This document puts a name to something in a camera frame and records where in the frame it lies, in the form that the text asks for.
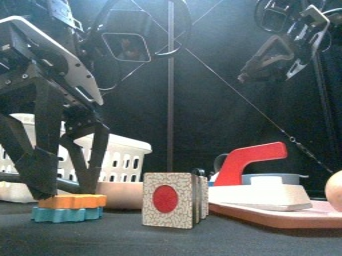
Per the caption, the orange toy gear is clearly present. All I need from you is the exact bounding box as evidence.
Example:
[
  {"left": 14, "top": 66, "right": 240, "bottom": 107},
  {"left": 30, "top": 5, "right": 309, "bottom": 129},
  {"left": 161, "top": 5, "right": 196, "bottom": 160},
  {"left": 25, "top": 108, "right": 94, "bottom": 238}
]
[{"left": 37, "top": 193, "right": 108, "bottom": 210}]

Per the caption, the pink cutting board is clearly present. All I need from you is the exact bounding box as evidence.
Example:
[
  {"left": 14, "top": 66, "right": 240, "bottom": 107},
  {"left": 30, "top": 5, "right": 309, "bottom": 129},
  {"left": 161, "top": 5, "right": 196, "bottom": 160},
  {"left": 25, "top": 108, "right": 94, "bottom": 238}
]
[{"left": 207, "top": 199, "right": 342, "bottom": 230}]

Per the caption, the patterned box with red circle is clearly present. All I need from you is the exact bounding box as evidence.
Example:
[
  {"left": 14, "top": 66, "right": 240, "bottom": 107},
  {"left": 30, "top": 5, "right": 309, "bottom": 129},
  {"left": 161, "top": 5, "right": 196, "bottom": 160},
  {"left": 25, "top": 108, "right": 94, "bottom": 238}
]
[{"left": 140, "top": 171, "right": 200, "bottom": 230}]

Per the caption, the thin diagonal brace cord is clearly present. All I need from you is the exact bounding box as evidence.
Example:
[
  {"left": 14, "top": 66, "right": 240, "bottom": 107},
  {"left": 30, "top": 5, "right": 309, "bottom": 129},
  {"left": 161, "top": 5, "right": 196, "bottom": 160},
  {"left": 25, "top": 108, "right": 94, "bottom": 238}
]
[
  {"left": 128, "top": 0, "right": 333, "bottom": 175},
  {"left": 101, "top": 0, "right": 225, "bottom": 91}
]

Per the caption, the blue toy gear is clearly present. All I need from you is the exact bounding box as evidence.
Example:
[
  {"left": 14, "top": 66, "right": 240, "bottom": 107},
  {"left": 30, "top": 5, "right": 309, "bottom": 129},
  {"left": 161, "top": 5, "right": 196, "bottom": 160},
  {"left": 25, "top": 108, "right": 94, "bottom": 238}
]
[{"left": 30, "top": 205, "right": 104, "bottom": 224}]

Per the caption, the red plastic handle piece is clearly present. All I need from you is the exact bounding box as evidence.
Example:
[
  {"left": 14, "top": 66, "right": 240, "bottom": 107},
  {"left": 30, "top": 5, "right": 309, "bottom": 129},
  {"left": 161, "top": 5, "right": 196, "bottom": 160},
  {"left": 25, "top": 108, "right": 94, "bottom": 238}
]
[{"left": 212, "top": 141, "right": 288, "bottom": 187}]

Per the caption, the black cable loop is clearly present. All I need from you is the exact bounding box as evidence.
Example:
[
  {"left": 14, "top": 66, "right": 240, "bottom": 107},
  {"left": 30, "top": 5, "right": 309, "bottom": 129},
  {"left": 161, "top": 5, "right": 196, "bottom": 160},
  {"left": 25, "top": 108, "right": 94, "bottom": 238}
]
[{"left": 152, "top": 0, "right": 193, "bottom": 57}]

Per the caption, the peach toy ball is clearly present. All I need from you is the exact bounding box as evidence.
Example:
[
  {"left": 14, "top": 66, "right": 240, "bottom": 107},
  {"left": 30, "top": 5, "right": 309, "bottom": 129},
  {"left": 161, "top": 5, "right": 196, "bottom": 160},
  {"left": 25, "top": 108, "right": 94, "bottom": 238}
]
[{"left": 323, "top": 169, "right": 342, "bottom": 213}]

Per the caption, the vertical metal frame post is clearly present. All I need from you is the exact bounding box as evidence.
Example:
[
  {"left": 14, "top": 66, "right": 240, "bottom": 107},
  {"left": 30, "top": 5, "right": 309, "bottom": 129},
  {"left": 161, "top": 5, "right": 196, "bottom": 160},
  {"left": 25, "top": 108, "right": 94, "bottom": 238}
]
[{"left": 165, "top": 0, "right": 176, "bottom": 173}]

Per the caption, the thin patterned box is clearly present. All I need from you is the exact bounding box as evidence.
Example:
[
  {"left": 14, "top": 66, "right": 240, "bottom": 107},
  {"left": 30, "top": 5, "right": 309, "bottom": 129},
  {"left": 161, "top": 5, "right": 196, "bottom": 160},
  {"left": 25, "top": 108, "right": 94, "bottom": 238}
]
[{"left": 197, "top": 174, "right": 211, "bottom": 220}]

